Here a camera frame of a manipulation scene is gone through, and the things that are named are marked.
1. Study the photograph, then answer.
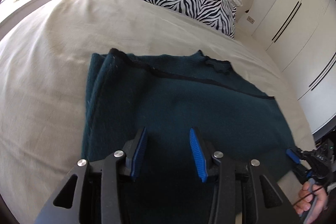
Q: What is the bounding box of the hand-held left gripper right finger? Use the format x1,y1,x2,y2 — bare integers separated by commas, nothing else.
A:
189,127,300,224

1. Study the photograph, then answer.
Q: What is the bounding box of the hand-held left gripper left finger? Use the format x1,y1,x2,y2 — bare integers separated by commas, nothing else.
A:
34,126,147,224

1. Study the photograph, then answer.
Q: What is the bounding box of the white wardrobe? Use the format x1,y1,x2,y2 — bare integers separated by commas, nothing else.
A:
252,0,336,135

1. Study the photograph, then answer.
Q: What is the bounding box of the dark teal blanket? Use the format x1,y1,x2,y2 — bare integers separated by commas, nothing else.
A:
81,48,298,224

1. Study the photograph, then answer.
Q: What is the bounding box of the beige bed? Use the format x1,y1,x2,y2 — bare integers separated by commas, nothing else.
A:
0,0,317,224

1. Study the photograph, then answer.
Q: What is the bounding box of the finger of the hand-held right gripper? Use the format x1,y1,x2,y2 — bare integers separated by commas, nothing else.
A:
293,165,315,183
286,148,315,165

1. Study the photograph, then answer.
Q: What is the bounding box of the black wardrobe handle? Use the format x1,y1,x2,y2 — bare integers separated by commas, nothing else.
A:
274,3,302,42
312,56,336,90
272,1,300,39
310,52,336,87

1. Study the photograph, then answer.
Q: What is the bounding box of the person's right hand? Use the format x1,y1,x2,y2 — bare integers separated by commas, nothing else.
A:
293,183,328,217

